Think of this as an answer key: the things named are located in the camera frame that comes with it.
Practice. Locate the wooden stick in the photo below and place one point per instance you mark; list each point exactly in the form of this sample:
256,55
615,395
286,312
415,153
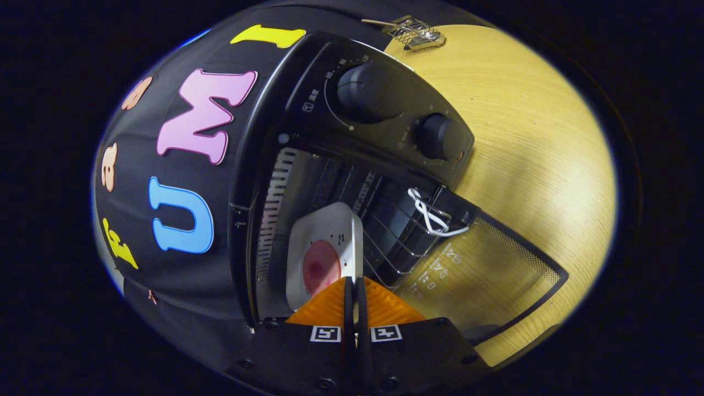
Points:
379,22

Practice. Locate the black toaster oven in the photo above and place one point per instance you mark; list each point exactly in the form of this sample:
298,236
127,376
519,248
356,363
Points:
385,137

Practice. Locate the copper cloth clip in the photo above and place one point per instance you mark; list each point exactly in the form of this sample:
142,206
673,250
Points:
152,297

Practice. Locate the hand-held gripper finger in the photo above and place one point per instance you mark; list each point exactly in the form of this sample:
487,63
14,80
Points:
348,308
361,308

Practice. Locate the pink round meat slice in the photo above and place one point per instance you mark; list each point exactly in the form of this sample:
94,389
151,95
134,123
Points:
322,264

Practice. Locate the white square plate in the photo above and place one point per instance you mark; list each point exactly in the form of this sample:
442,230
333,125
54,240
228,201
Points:
330,225

